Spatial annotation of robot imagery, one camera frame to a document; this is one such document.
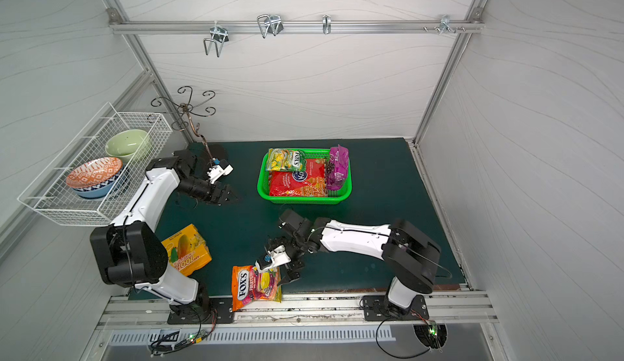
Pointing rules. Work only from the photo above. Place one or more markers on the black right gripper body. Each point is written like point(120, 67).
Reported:
point(285, 263)

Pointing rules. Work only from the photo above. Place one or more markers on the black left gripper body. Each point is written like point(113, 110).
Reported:
point(217, 193)

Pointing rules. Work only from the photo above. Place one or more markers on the green plastic basket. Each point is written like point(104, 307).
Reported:
point(332, 197)

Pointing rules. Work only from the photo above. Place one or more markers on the red candy bag with buildings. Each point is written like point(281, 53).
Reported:
point(308, 183)

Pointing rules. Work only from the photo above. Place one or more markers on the purple candy bag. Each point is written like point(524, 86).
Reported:
point(337, 168)

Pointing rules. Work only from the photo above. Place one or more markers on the orange Fox's candy bag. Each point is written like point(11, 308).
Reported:
point(249, 285)

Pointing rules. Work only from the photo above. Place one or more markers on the green Fox's candy bag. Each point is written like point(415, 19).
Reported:
point(285, 160)

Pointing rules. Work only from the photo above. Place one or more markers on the yellow candy bag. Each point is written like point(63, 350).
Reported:
point(187, 250)

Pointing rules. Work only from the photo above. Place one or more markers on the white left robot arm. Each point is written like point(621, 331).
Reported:
point(127, 252)

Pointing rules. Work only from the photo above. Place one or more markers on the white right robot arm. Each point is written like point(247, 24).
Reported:
point(410, 254)

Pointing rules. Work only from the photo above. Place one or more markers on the light green bowl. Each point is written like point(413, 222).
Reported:
point(129, 145)

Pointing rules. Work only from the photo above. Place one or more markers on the orange patterned bowl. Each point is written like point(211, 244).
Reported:
point(93, 172)

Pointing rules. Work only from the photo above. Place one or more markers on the blue bowl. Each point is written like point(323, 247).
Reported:
point(103, 188)

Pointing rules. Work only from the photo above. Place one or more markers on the metal double hook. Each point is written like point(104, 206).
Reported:
point(218, 36)

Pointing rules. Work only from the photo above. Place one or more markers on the metal loop hook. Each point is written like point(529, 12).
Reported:
point(270, 24)

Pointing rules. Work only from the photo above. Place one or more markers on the small metal hook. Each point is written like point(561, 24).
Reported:
point(326, 24)

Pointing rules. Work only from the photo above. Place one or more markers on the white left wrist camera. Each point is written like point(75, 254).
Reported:
point(215, 172)

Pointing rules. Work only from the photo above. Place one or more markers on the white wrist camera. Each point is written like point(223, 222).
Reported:
point(272, 259)
point(215, 172)

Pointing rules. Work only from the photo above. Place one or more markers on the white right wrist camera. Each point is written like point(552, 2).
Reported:
point(272, 259)

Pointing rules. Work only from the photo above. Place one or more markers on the copper wire stand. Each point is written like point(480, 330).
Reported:
point(187, 113)

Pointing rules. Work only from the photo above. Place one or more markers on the white wire wall basket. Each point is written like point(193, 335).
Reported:
point(49, 195)

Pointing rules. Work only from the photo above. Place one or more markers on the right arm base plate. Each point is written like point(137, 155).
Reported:
point(377, 308)

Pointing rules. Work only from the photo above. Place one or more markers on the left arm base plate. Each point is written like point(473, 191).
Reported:
point(218, 309)

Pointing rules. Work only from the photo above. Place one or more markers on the aluminium top rail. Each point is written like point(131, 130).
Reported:
point(290, 27)

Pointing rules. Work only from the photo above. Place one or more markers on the metal bracket hook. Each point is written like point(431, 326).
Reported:
point(444, 26)

